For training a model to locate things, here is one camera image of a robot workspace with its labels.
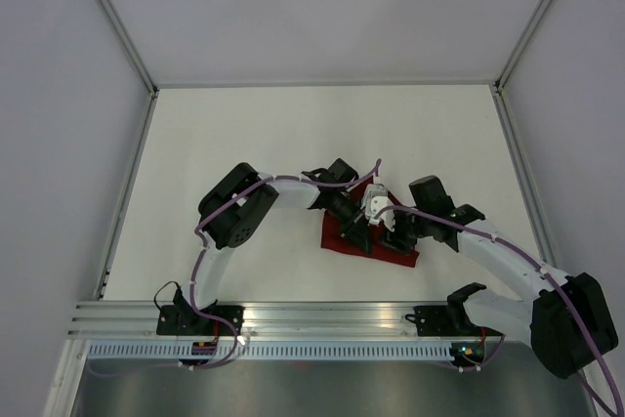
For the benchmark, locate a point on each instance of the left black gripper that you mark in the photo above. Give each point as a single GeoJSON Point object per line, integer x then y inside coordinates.
{"type": "Point", "coordinates": [355, 231]}

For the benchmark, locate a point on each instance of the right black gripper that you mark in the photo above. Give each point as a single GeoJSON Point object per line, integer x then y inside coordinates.
{"type": "Point", "coordinates": [395, 241]}

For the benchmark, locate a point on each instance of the dark red cloth napkin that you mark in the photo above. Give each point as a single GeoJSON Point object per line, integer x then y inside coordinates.
{"type": "Point", "coordinates": [331, 238]}

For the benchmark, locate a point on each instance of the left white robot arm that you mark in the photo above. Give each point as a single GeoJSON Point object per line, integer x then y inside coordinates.
{"type": "Point", "coordinates": [231, 212]}

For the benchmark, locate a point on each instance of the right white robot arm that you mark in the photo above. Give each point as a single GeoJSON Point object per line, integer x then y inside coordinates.
{"type": "Point", "coordinates": [563, 318]}

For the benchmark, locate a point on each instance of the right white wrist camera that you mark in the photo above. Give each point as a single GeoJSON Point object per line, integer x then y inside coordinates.
{"type": "Point", "coordinates": [385, 217]}

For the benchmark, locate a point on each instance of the white slotted cable duct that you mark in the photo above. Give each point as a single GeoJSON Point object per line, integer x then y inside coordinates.
{"type": "Point", "coordinates": [273, 350]}

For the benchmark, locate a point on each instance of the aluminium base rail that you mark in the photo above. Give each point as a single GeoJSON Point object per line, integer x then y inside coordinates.
{"type": "Point", "coordinates": [274, 321]}

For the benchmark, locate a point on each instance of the left aluminium frame post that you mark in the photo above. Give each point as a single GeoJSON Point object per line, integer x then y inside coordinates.
{"type": "Point", "coordinates": [127, 44]}

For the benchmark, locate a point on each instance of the aluminium frame post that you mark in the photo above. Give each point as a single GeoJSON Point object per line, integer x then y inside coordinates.
{"type": "Point", "coordinates": [538, 15]}
{"type": "Point", "coordinates": [127, 44]}

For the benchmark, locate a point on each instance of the right aluminium frame post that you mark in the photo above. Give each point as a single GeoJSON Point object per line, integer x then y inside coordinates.
{"type": "Point", "coordinates": [538, 15]}

